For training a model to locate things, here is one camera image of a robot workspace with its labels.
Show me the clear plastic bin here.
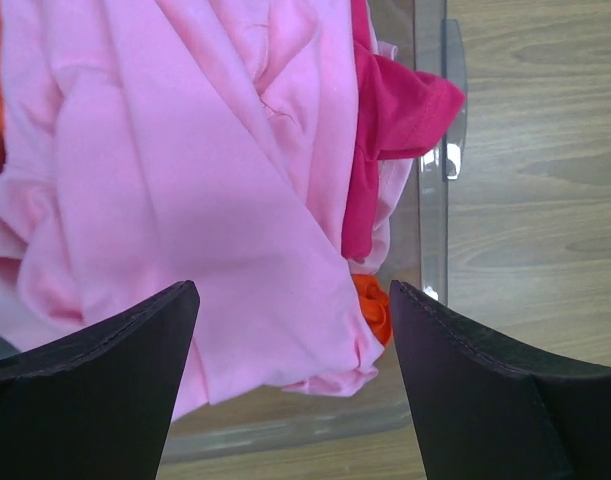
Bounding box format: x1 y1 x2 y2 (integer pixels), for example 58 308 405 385
162 1 467 464

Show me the magenta t shirt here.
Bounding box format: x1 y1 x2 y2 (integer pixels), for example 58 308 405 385
341 1 465 261

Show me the pink t shirt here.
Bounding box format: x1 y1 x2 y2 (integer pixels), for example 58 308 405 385
0 1 383 416

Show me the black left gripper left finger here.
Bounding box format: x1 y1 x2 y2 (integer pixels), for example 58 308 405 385
0 281 200 480

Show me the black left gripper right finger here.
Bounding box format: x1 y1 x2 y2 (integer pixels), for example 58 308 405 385
390 281 611 479

